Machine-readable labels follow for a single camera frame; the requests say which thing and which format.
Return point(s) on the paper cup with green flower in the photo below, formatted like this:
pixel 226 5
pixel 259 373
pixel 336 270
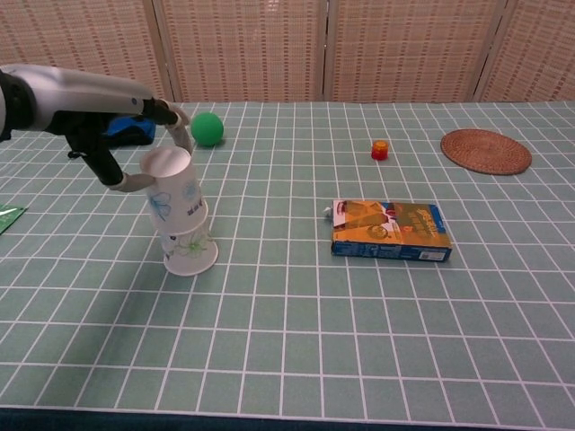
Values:
pixel 191 253

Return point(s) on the green grid tablecloth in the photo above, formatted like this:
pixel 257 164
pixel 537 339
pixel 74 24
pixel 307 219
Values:
pixel 314 336

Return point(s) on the orange blue carton box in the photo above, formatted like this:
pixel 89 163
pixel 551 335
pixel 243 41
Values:
pixel 391 231

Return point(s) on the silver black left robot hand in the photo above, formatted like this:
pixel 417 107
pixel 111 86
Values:
pixel 67 96

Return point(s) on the blue fabric pouch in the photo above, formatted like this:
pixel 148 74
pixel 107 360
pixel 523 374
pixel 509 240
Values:
pixel 132 130

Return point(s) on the paper cup with blue flower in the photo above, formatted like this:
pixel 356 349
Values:
pixel 173 188

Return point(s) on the bamboo folding screen panel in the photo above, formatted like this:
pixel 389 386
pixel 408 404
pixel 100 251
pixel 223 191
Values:
pixel 245 45
pixel 76 36
pixel 534 45
pixel 409 45

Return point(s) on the green ball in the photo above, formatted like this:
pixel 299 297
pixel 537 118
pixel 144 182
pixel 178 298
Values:
pixel 207 129

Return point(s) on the round woven rattan coaster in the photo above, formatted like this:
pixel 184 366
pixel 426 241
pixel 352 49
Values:
pixel 486 152

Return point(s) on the green snack packet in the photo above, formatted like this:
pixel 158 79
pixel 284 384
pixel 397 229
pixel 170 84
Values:
pixel 9 217

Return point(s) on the orange red bottle cap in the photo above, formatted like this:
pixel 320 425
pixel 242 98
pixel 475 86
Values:
pixel 380 150

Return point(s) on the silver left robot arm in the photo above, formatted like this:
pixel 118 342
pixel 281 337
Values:
pixel 3 112

